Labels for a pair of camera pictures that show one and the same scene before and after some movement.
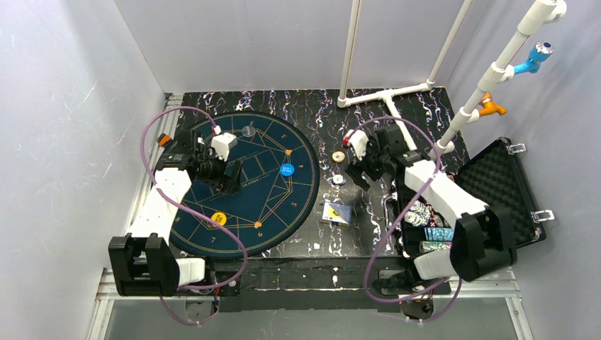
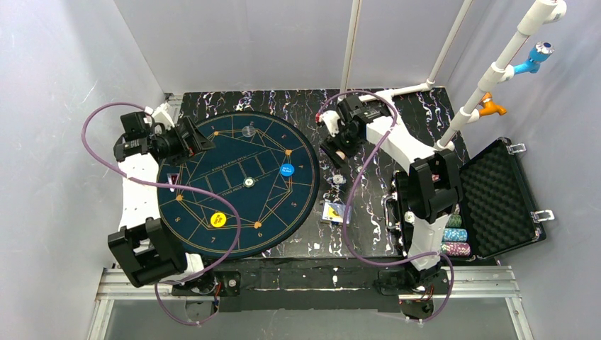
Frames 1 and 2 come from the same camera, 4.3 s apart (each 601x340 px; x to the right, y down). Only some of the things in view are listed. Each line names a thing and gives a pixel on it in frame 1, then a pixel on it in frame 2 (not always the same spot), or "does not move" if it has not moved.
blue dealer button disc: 287,169 does not move
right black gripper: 365,164 → 341,142
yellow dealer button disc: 219,218 does not move
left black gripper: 225,173 → 188,137
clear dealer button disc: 248,130 does not move
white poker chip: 338,179 does not move
